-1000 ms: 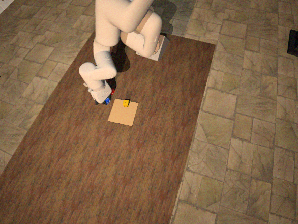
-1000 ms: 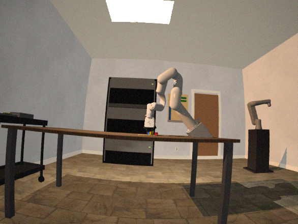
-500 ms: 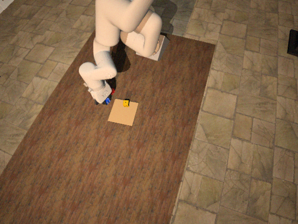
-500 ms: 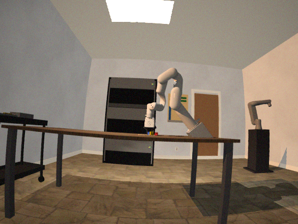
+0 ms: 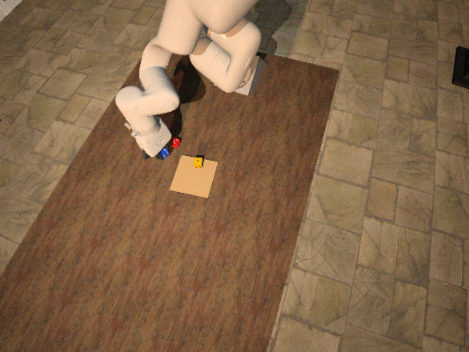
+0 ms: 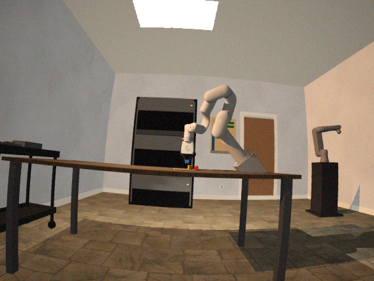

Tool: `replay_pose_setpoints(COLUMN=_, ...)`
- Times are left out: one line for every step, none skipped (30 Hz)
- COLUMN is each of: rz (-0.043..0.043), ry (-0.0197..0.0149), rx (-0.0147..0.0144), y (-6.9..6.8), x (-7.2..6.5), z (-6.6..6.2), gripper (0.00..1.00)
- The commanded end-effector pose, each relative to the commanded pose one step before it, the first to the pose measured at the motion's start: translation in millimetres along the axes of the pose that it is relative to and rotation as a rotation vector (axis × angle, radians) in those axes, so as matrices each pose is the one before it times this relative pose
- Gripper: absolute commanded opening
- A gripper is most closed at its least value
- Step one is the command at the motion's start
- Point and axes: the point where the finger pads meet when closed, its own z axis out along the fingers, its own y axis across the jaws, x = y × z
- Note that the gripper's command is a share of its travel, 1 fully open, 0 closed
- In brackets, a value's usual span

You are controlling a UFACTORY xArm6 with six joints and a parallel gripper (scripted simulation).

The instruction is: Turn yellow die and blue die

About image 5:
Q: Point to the yellow die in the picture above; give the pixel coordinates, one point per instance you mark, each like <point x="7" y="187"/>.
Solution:
<point x="198" y="163"/>

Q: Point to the peach flat mat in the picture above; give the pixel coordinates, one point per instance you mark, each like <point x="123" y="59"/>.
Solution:
<point x="195" y="181"/>

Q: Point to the red die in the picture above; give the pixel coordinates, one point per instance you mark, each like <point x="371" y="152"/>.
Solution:
<point x="175" y="142"/>

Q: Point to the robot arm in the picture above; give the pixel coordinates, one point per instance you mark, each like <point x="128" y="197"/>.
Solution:
<point x="226" y="63"/>

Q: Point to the blue die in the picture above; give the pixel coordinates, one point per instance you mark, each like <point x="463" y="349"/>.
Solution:
<point x="164" y="152"/>

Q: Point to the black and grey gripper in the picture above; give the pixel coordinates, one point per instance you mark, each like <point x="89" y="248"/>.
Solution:
<point x="153" y="143"/>

